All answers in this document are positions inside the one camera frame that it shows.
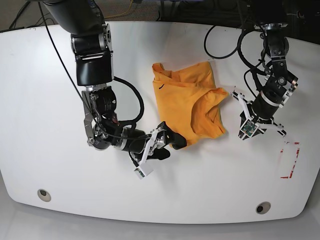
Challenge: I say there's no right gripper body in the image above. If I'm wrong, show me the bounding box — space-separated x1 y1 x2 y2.
128 121 172 168

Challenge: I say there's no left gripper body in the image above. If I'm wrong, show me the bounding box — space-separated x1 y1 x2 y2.
231 91 287 138

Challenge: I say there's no orange t-shirt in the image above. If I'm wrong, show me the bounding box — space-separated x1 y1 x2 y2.
152 61 229 146

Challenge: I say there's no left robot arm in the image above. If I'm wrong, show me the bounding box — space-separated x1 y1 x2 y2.
225 0 298 140

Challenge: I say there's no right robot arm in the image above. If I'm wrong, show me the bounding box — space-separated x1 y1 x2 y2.
37 0 187 170

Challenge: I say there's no red tape rectangle marking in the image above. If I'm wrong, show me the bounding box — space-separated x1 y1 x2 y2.
277 141 301 179

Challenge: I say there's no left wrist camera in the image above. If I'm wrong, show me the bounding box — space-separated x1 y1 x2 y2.
244 119 259 138

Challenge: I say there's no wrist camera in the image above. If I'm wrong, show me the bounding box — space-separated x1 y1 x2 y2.
134 162 153 180
244 119 259 138

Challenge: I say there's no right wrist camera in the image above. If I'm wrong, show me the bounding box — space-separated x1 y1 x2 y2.
134 162 153 180

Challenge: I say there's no right table cable grommet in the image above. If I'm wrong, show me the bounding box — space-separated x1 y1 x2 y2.
255 201 271 215

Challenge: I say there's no table cable grommet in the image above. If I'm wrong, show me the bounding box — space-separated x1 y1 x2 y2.
37 189 52 203
255 201 271 215

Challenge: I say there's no left table cable grommet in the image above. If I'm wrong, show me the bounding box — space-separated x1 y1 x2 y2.
37 189 52 203

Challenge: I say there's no yellow cable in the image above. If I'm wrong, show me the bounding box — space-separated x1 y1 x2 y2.
103 0 133 20

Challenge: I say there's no black floor cable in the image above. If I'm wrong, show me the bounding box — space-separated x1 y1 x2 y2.
9 0 48 29

